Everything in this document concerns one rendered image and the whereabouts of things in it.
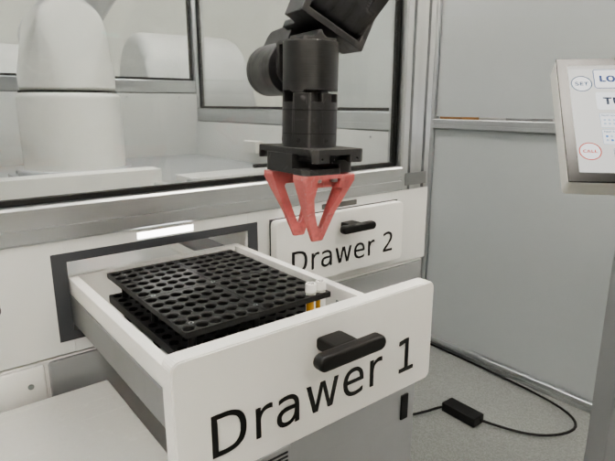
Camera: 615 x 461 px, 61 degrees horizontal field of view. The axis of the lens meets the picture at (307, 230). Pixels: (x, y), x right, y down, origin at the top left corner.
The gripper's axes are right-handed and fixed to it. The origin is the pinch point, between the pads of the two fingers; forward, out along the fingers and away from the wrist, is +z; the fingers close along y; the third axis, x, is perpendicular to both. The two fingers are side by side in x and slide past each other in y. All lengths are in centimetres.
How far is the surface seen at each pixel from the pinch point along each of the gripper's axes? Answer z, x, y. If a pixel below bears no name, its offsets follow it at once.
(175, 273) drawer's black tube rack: 7.3, -9.2, -14.8
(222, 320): 7.3, -11.3, 1.5
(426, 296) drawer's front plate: 5.6, 6.8, 11.3
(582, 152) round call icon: -6, 71, -5
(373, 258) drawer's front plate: 13.3, 31.5, -21.2
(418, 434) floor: 95, 94, -58
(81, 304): 10.0, -19.6, -18.0
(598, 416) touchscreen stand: 58, 92, -3
